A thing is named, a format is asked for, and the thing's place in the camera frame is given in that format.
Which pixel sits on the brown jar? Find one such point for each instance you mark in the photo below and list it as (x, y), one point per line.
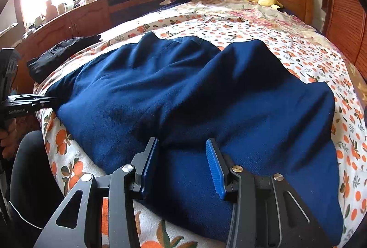
(51, 11)

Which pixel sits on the black folded clothes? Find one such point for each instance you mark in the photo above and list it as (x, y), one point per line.
(63, 53)

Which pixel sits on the wooden slatted wardrobe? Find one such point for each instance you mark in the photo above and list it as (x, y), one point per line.
(344, 21)

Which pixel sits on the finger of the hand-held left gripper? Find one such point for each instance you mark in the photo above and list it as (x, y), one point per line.
(43, 101)

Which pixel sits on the blue suit jacket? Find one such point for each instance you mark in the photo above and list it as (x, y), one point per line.
(200, 93)

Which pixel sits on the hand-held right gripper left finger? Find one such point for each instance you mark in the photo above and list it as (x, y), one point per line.
(150, 170)

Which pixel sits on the person's left hand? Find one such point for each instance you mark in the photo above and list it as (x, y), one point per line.
(7, 137)

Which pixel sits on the wooden desk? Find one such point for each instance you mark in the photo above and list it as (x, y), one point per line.
(86, 18)

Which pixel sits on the wooden bed with floral sheet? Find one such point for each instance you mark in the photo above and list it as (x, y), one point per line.
(315, 64)

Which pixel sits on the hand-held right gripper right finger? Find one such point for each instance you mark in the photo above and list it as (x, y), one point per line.
(216, 170)

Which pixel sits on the pink floral quilt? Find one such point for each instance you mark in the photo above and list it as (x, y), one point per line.
(272, 17)

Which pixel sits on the person's dark trousers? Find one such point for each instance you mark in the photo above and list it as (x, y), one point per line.
(31, 179)

